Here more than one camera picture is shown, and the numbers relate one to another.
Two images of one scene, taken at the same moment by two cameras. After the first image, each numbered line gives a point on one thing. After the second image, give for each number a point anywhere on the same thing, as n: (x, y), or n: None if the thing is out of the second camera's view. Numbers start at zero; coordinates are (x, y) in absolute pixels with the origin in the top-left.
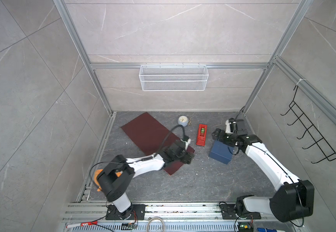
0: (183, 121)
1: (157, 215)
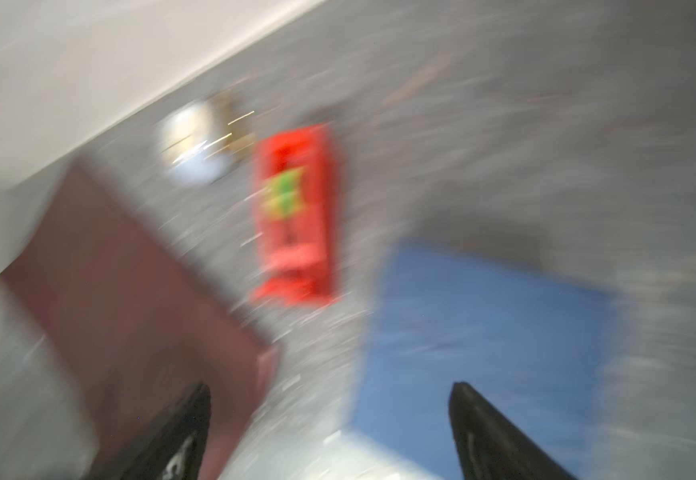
0: (198, 141)
1: None
